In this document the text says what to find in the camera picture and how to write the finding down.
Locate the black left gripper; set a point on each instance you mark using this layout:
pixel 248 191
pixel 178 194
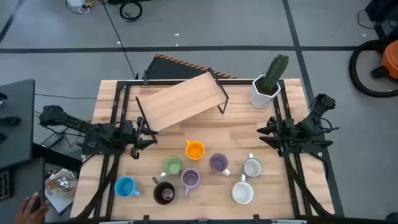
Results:
pixel 130 135

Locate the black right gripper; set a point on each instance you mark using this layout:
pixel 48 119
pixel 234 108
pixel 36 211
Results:
pixel 286 133

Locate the blue and white patterned mug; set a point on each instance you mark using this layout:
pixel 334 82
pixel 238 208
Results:
pixel 252 168

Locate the green mug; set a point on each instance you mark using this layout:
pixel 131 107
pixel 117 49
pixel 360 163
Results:
pixel 172 165

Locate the orange mug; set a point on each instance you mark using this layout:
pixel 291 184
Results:
pixel 195 152

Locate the light blue mug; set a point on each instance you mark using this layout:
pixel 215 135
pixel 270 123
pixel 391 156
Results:
pixel 124 186

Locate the lilac ribbed mug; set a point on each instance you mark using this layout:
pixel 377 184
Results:
pixel 190 179

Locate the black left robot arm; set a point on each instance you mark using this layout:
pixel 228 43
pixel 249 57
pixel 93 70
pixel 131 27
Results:
pixel 68 119

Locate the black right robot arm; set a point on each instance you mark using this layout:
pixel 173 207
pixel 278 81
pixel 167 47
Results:
pixel 314 123

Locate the wooden shelf with black legs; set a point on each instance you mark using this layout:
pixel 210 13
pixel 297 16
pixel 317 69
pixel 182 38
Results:
pixel 180 101

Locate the green cactus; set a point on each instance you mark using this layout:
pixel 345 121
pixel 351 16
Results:
pixel 275 73

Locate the plain white mug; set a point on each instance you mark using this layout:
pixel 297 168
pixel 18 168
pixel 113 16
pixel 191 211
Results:
pixel 242 193

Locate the black panel with striped edge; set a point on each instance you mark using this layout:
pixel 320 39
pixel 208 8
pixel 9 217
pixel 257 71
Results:
pixel 168 70

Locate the black remote control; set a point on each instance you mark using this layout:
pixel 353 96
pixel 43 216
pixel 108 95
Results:
pixel 52 140

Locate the crumpled paper bag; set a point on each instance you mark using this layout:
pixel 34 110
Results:
pixel 62 189

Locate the orange vacuum cleaner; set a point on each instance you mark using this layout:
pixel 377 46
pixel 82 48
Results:
pixel 352 67
pixel 390 59

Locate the black desk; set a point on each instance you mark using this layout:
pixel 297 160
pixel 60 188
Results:
pixel 17 124

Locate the black handset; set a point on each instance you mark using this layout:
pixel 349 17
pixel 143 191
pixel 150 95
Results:
pixel 11 121

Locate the person's hand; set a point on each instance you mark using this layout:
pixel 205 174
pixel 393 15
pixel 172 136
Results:
pixel 31 211

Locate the black keypad device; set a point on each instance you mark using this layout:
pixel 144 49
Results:
pixel 5 185

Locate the white round container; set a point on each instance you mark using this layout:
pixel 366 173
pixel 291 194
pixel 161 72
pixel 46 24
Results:
pixel 75 2

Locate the black equipment case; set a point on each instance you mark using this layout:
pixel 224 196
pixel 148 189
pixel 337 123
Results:
pixel 384 15

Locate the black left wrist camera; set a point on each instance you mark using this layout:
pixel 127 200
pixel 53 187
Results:
pixel 134 153

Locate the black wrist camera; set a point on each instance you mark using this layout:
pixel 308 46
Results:
pixel 282 152
pixel 134 153

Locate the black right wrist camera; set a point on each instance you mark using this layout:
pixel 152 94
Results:
pixel 282 152

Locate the black table frame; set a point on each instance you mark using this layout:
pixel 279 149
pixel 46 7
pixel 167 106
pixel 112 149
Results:
pixel 242 82

